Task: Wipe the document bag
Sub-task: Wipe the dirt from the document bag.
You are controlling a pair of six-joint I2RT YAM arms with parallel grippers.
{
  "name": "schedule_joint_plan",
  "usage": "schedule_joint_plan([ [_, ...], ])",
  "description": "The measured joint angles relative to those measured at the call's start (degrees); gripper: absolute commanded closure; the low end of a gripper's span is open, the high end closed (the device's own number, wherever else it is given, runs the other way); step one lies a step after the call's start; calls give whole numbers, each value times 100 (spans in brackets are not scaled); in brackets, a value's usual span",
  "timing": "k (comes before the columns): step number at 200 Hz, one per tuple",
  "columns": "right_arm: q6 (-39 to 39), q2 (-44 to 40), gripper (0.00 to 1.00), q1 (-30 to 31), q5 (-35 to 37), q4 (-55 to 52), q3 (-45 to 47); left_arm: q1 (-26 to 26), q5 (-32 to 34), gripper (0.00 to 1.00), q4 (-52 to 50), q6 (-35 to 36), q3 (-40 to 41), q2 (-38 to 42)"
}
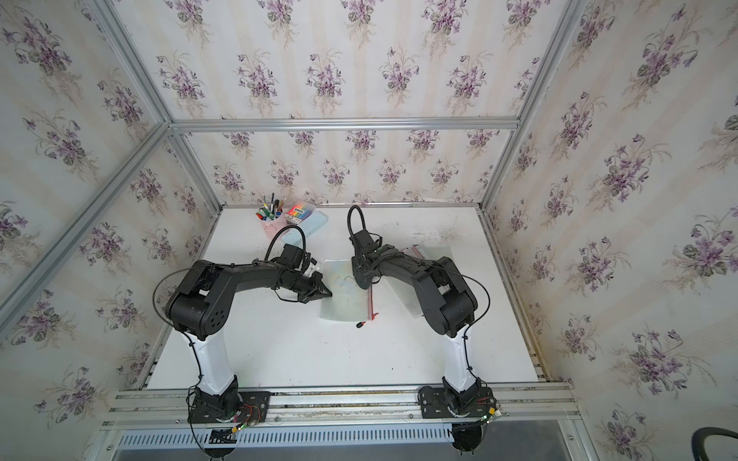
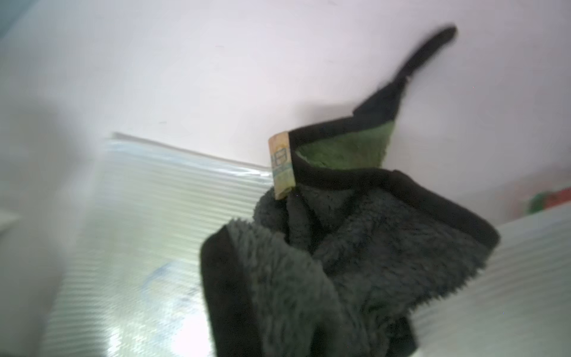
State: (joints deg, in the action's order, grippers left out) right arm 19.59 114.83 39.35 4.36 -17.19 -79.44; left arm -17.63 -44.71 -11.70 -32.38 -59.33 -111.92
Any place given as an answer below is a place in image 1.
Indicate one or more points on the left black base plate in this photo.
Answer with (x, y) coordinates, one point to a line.
(240, 408)

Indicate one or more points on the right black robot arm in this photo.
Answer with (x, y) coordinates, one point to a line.
(447, 303)

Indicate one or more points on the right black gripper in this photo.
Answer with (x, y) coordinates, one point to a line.
(355, 269)

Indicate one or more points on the black chair part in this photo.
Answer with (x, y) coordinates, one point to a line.
(711, 443)

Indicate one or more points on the aluminium mounting rail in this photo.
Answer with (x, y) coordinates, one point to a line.
(278, 407)

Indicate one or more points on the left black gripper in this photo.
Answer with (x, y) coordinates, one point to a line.
(315, 286)

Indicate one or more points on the colourful marker box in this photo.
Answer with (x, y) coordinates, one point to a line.
(299, 212)

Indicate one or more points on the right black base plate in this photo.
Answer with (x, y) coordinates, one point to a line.
(445, 402)

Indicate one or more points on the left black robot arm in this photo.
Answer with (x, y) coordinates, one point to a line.
(200, 307)

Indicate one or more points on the white ventilation grille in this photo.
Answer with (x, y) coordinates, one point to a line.
(267, 437)

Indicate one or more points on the light blue pencil case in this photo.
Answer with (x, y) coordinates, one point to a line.
(309, 226)

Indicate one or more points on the mesh document bag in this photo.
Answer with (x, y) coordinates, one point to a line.
(405, 292)
(349, 303)

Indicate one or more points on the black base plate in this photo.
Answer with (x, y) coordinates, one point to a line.
(445, 402)
(240, 408)

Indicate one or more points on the pink pen cup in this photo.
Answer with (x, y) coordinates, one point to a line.
(272, 227)

